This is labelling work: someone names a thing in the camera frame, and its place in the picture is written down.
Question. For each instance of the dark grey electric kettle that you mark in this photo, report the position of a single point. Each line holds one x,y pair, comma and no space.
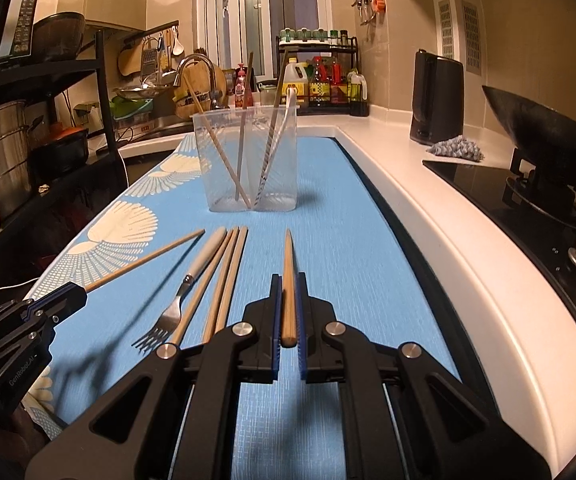
435,100

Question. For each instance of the stainless steel sink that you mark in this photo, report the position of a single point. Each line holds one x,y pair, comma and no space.
162,126

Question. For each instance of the blue patterned table cloth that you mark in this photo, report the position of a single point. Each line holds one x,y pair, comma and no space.
348,260

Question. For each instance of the white plastic jug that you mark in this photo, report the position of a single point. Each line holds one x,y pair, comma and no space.
295,77

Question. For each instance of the white wall vent grille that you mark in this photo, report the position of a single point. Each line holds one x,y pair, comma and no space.
472,42
445,27

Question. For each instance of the dark bowl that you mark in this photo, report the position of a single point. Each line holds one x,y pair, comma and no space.
60,35

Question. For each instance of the kitchen scissors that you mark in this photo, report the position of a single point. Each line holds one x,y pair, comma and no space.
365,5

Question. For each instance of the blue white dishcloth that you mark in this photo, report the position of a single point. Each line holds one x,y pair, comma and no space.
455,150

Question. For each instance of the yellow label sauce bottle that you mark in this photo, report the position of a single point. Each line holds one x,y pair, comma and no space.
319,86

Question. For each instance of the metal bowl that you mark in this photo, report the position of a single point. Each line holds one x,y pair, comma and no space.
140,92

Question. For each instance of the wall power socket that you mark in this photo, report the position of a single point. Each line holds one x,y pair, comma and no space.
85,111

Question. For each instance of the metal grater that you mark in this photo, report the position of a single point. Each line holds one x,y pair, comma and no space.
149,58

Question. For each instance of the pink dish soap bottle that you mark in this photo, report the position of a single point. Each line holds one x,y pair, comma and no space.
240,87

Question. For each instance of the yellow oil bottle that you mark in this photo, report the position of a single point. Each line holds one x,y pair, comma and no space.
357,89

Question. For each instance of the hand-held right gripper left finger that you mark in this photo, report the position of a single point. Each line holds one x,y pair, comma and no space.
277,340

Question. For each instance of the black glass gas stove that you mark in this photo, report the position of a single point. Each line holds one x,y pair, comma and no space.
468,175

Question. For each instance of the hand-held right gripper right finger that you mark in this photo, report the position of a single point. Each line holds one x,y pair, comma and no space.
302,360

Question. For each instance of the round wooden cutting board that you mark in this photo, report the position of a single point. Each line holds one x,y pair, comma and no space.
205,77

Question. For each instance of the glass jar with green lid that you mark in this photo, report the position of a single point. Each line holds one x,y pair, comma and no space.
268,92

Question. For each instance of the black spice rack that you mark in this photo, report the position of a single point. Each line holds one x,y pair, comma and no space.
363,110

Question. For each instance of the red sauce bottle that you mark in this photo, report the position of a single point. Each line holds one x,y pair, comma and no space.
338,82

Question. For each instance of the row of green-lid spice jars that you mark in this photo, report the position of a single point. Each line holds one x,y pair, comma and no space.
313,36

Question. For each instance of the black metal shelf rack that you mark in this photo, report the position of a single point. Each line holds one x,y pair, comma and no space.
42,67

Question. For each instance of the white hanging ladle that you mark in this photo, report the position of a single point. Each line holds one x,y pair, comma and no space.
177,48

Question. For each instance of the microwave oven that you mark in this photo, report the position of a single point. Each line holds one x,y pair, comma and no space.
20,15

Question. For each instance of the white framed window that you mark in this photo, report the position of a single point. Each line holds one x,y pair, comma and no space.
258,10

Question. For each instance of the light hanging wooden board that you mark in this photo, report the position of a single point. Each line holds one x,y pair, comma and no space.
127,60

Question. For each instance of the clear plastic utensil holder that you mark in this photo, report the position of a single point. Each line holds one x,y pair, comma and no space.
202,170

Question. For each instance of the black pot with orange lid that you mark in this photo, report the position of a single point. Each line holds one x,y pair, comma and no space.
60,149

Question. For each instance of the chrome kitchen faucet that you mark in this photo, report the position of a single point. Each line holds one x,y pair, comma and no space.
195,57

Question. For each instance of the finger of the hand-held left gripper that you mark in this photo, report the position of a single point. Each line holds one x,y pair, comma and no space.
50,299
62,310

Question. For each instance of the black wok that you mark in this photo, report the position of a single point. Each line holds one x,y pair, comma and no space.
543,135

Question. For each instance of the green plastic basin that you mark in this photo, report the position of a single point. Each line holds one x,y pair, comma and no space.
130,108

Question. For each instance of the black wall hook rail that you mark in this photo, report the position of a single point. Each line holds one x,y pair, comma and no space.
150,30

